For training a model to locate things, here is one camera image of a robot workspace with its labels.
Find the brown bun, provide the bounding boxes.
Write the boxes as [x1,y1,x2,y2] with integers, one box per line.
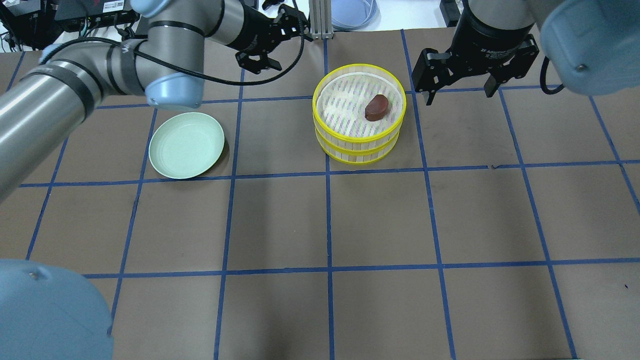
[365,94,390,122]

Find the blue plate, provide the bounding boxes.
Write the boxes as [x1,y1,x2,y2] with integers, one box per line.
[331,0,378,31]

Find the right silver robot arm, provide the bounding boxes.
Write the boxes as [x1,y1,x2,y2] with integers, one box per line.
[411,0,640,105]

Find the black power adapter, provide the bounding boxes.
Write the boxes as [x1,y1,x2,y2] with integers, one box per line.
[439,0,464,28]

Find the aluminium frame post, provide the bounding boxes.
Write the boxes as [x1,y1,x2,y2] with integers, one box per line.
[308,0,334,40]

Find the green plate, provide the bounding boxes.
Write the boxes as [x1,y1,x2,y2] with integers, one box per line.
[147,112,226,180]

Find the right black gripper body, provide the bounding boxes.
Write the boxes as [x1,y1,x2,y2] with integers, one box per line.
[447,5,535,78]

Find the yellow bamboo steamer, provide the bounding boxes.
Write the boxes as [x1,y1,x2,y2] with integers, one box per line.
[311,63,407,145]
[315,130,399,166]

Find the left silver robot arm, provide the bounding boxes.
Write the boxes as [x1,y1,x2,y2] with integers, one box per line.
[0,0,311,360]

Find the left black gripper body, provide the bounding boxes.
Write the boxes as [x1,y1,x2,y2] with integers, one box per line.
[235,5,283,54]

